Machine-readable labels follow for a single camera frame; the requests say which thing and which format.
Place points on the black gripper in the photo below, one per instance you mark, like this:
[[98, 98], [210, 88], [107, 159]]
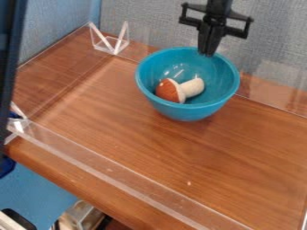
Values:
[[212, 26]]

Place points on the blue plastic bowl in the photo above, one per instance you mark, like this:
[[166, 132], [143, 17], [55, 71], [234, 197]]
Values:
[[184, 64]]

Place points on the brown spotted toy mushroom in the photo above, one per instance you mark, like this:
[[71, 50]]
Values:
[[176, 92]]

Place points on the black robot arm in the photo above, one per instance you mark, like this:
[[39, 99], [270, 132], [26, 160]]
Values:
[[209, 18]]

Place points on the clear acrylic back barrier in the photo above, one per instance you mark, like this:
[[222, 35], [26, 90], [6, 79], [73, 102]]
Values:
[[274, 79]]

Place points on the clear acrylic barrier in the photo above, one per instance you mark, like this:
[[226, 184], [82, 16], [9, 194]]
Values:
[[157, 195], [274, 79]]

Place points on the clear acrylic front barrier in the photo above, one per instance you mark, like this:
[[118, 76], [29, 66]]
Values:
[[157, 195]]

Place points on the blue cloth object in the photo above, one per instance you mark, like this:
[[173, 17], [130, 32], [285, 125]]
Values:
[[7, 163]]

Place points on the black and white object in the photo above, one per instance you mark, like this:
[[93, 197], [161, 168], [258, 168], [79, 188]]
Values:
[[13, 221]]

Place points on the clear acrylic corner bracket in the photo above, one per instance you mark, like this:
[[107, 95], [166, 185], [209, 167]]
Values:
[[107, 43]]

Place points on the dark blurred foreground post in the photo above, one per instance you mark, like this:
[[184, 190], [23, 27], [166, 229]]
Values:
[[13, 17]]

